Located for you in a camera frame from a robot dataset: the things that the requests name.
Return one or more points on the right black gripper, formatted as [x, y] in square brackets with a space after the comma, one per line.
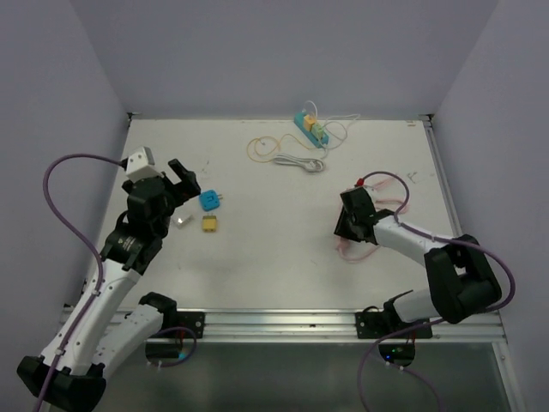
[341, 229]

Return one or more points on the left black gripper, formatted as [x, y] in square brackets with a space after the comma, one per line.
[186, 188]

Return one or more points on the blue plug adapter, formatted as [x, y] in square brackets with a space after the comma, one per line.
[209, 200]

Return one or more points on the white plug adapter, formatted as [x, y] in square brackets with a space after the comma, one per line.
[180, 221]

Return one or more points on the yellow plug adapter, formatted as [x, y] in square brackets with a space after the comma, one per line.
[209, 224]

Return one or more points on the teal power strip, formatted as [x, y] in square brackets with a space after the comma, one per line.
[298, 121]

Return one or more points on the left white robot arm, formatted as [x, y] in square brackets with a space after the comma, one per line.
[72, 370]

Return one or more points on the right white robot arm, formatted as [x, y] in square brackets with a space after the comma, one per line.
[460, 280]

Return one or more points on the green plug on teal strip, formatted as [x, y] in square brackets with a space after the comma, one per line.
[317, 131]

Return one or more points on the yellow plug on teal strip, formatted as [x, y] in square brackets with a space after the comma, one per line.
[308, 122]

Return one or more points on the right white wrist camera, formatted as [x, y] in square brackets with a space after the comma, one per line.
[360, 184]

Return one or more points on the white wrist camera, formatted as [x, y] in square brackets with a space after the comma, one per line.
[140, 165]
[360, 184]

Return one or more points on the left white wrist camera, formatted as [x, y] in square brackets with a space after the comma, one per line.
[140, 165]

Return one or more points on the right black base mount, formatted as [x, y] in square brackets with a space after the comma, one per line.
[373, 323]

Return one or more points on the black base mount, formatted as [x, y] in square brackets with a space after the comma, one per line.
[373, 323]
[192, 320]

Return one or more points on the aluminium front rail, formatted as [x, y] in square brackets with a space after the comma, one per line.
[326, 326]

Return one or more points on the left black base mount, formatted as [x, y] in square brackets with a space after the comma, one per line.
[192, 320]

